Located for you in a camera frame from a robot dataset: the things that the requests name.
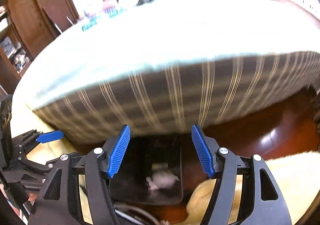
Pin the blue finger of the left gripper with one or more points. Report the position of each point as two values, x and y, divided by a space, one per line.
50 136

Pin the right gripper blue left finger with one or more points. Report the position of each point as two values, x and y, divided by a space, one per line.
117 151

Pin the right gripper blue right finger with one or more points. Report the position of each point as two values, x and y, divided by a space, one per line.
202 150

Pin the black trash bin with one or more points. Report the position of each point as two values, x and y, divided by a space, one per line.
144 156

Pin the light blue cartoon sheet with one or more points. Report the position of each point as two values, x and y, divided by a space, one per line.
163 32

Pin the dark wooden wardrobe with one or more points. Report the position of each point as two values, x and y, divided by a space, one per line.
34 24

